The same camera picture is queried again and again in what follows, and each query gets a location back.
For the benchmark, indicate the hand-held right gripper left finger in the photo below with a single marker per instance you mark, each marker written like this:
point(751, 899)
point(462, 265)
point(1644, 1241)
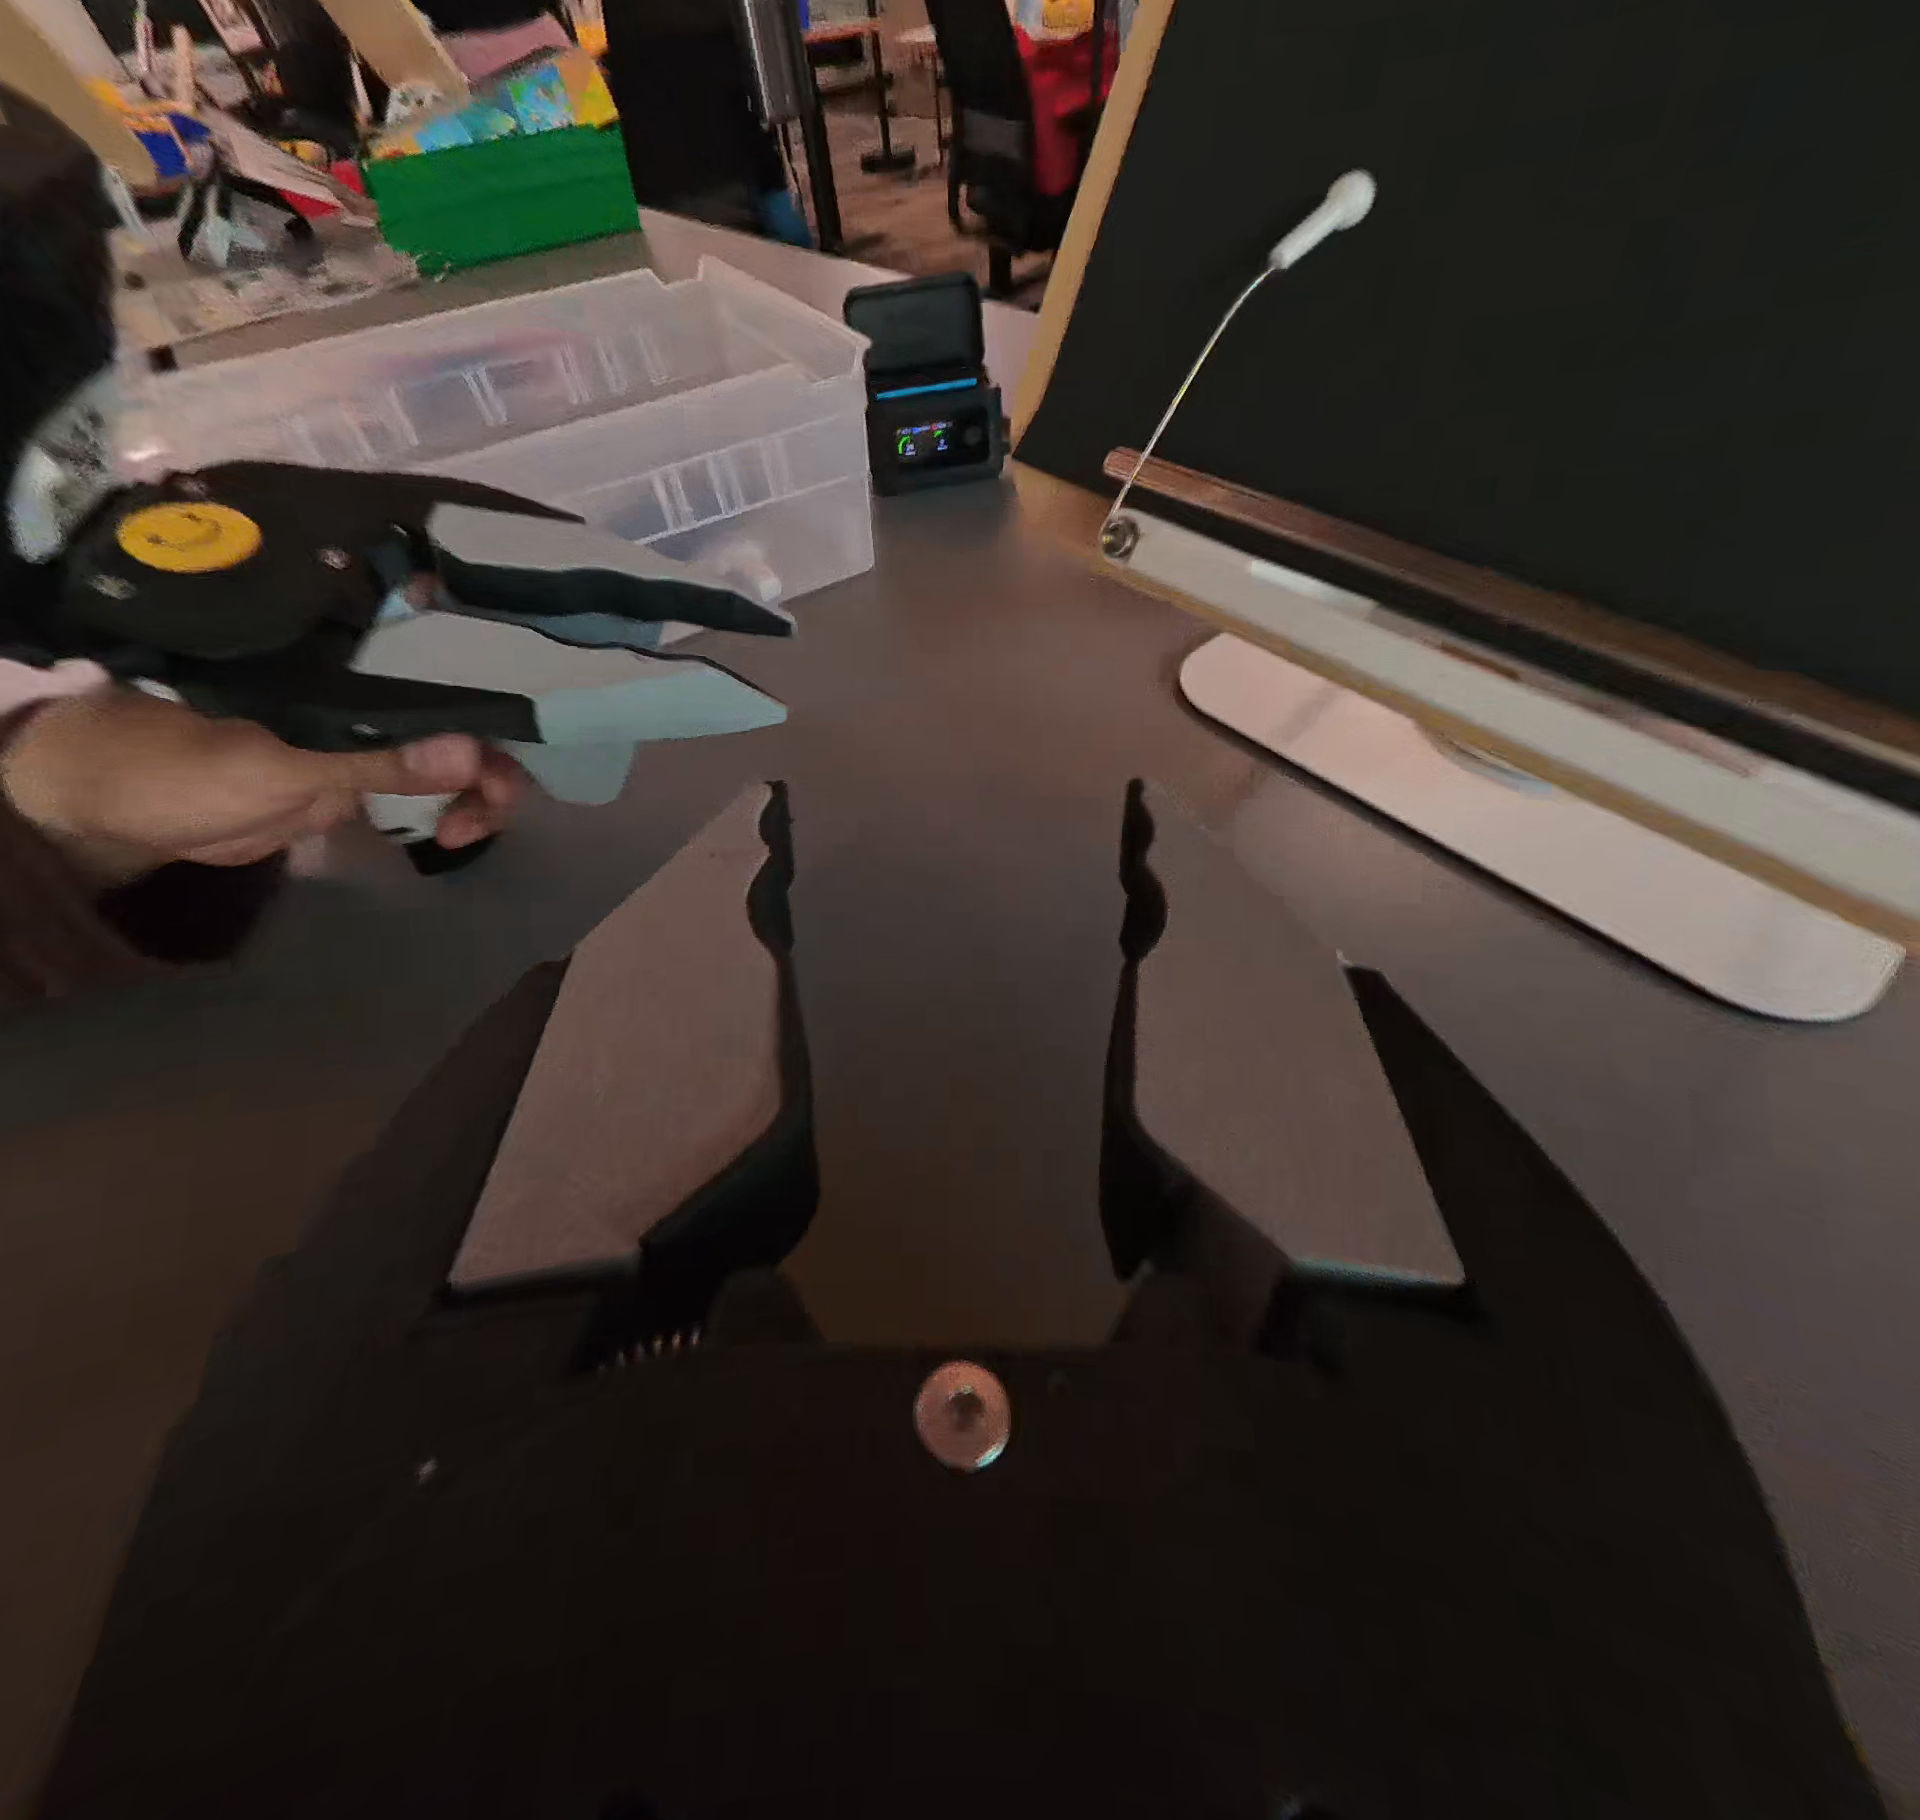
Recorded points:
point(629, 1083)

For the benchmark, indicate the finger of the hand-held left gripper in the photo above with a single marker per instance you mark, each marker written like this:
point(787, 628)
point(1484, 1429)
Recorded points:
point(629, 696)
point(554, 558)

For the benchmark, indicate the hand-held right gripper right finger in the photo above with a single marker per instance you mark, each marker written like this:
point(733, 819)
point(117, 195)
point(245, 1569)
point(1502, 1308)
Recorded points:
point(1287, 1098)

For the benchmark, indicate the person's left forearm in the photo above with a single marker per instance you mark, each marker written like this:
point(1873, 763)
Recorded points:
point(134, 934)

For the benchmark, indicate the person's left hand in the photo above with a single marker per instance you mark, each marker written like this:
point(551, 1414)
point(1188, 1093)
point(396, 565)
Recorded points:
point(180, 784)

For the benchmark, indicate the white plastic peg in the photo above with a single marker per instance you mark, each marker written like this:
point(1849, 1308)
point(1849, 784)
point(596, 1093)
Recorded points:
point(749, 574)

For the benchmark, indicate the clear plastic bin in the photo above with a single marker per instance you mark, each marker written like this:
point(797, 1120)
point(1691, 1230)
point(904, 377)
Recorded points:
point(599, 349)
point(794, 513)

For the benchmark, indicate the clear plastic bag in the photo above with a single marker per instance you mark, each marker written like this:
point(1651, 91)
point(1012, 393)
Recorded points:
point(268, 289)

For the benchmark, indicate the green plastic bin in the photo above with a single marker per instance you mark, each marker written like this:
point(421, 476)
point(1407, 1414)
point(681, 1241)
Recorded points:
point(509, 206)

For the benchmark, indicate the white stand base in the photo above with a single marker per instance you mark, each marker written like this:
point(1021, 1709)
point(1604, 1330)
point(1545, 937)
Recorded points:
point(1574, 860)

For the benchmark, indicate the black device with screen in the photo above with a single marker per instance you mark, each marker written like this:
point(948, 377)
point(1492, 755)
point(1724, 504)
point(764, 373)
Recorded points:
point(922, 379)

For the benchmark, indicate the black office chair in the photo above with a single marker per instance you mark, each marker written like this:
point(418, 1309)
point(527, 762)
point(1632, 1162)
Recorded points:
point(982, 80)

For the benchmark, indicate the red cloth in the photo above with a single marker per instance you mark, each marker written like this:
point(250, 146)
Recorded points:
point(1065, 95)

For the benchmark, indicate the black board with wooden edge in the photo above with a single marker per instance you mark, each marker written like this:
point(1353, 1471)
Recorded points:
point(1574, 276)

